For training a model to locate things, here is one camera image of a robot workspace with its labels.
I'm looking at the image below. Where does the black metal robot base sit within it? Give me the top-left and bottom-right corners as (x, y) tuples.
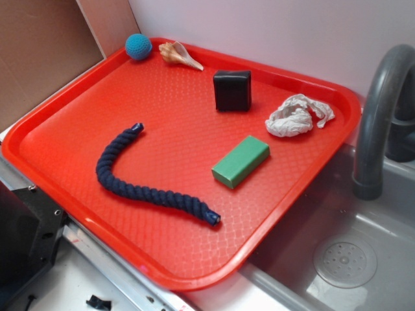
(1, 183), (67, 310)

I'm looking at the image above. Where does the crumpled white paper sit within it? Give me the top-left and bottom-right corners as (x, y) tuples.
(265, 94), (335, 138)

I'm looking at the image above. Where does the green rectangular block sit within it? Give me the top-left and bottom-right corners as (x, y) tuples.
(211, 135), (270, 189)

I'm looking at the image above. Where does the red plastic tray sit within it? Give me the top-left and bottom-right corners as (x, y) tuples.
(2, 46), (361, 292)

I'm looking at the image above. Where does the black square cushion block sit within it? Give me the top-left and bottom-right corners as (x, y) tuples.
(213, 71), (252, 111)

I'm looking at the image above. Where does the tan conch seashell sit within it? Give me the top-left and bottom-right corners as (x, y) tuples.
(158, 41), (204, 71)

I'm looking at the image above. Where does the blue crocheted ball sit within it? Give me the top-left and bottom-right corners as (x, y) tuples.
(125, 34), (152, 60)

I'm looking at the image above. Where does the grey plastic sink basin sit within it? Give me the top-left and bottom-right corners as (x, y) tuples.
(241, 146), (414, 310)

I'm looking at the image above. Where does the round grey sink drain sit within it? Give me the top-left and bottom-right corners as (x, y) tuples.
(313, 236), (377, 289)

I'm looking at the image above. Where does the grey plastic faucet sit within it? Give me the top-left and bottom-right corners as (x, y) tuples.
(352, 44), (414, 200)

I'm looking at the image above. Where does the black tape scrap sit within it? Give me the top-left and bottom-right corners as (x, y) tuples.
(86, 295), (112, 311)

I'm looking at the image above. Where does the brown cardboard panel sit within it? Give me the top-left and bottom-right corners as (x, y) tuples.
(1, 1), (139, 130)

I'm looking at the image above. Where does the dark blue twisted rope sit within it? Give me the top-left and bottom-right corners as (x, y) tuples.
(95, 122), (222, 229)

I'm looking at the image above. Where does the silver aluminium frame rail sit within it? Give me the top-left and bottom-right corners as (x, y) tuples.
(0, 155), (195, 311)

